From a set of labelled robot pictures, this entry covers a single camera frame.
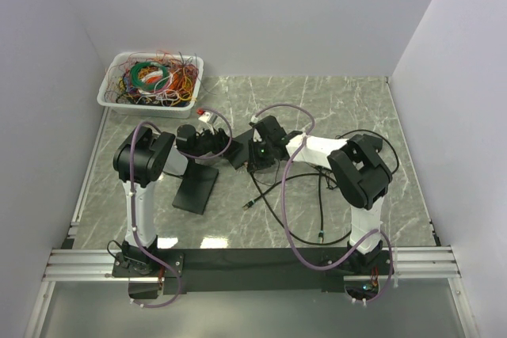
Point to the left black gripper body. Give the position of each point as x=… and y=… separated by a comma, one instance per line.
x=204, y=144

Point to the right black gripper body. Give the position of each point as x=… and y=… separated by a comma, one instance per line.
x=262, y=156

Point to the black network switch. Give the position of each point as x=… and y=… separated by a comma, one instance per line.
x=196, y=187
x=238, y=152

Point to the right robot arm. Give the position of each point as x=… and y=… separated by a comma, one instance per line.
x=362, y=177

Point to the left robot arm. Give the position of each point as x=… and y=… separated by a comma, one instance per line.
x=140, y=160

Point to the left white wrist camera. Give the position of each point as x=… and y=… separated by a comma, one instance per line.
x=206, y=116

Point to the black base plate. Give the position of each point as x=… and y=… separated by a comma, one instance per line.
x=275, y=269

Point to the aluminium rail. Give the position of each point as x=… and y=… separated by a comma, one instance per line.
x=97, y=265

